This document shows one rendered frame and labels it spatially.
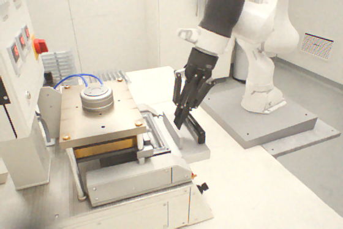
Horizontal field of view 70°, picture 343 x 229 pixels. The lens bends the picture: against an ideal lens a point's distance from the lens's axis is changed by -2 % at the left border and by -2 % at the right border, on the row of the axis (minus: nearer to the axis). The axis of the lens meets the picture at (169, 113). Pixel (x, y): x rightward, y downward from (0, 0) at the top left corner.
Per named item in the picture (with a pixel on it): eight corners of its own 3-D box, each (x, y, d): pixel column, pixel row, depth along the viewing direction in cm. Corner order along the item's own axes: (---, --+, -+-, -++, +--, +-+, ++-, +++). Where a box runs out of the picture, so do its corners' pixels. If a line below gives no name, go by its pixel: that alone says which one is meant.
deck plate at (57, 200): (-10, 241, 51) (-12, 239, 51) (18, 142, 79) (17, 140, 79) (193, 186, 64) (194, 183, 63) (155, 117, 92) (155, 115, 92)
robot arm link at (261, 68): (238, 68, 126) (244, 18, 112) (275, 77, 116) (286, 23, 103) (228, 77, 119) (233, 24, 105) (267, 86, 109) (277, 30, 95)
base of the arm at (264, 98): (266, 89, 135) (270, 65, 128) (293, 105, 121) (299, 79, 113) (232, 100, 128) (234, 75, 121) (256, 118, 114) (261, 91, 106)
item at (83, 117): (37, 182, 52) (18, 132, 46) (47, 111, 77) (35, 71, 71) (148, 157, 59) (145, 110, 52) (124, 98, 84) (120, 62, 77)
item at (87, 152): (70, 165, 57) (61, 131, 52) (70, 116, 75) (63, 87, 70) (143, 149, 62) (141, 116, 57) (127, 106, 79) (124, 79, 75)
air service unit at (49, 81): (49, 127, 78) (37, 84, 70) (52, 106, 89) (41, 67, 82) (67, 124, 79) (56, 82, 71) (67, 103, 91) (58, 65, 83)
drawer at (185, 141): (104, 187, 63) (99, 163, 58) (96, 137, 80) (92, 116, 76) (209, 160, 71) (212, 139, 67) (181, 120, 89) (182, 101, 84)
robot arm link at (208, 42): (236, 40, 61) (227, 60, 64) (213, 29, 72) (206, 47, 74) (193, 26, 56) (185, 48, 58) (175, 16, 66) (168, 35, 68)
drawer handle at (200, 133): (199, 144, 71) (199, 133, 69) (180, 117, 83) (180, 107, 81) (205, 142, 72) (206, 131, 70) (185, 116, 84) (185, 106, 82)
